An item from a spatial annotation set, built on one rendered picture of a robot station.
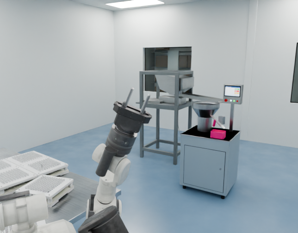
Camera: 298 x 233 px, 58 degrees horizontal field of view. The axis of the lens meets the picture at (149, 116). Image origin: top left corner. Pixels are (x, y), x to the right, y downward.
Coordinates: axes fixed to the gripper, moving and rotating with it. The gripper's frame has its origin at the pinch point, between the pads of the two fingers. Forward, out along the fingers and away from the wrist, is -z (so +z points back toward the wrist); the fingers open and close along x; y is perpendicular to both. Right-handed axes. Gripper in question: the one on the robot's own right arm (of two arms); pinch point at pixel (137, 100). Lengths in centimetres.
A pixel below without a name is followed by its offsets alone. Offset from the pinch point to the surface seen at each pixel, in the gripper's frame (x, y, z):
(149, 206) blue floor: -67, 183, 169
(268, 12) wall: -181, 472, -117
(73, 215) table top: 7, 40, 87
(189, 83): -80, 353, 45
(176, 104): -70, 323, 78
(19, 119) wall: 175, 377, 231
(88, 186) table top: 6, 74, 91
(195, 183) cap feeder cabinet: -117, 219, 138
